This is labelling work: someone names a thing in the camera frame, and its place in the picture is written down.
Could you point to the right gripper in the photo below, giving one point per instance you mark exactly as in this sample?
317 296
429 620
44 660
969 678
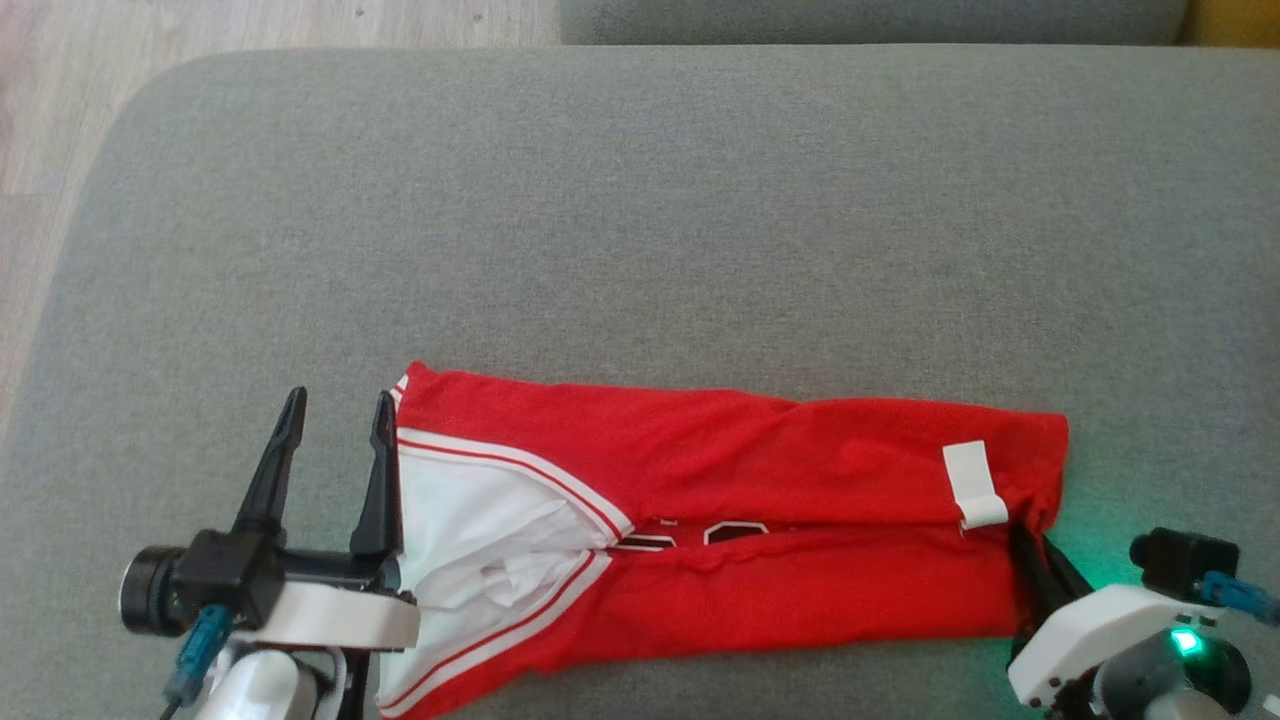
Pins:
1080 640

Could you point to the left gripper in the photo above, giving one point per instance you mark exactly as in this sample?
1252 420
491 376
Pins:
340 615

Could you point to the red basketball jersey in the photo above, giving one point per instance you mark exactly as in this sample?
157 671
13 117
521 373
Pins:
760 480

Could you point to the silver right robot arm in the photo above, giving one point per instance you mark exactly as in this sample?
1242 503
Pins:
1190 680

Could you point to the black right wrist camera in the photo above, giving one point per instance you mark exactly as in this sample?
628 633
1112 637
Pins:
1180 560

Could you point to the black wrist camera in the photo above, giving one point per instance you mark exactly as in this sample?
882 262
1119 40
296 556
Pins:
215 580
1180 560

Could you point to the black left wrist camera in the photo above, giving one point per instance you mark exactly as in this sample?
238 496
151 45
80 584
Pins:
215 580

